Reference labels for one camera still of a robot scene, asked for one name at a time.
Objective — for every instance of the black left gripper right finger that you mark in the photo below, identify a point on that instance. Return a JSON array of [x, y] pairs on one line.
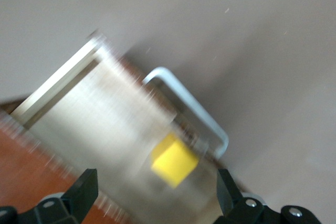
[[228, 192]]

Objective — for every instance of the yellow block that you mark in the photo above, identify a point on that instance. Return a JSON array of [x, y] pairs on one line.
[[174, 161]]

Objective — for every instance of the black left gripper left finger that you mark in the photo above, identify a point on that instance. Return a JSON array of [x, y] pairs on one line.
[[84, 192]]

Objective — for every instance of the dark brown wooden cabinet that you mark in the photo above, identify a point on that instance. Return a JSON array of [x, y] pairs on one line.
[[21, 169]]

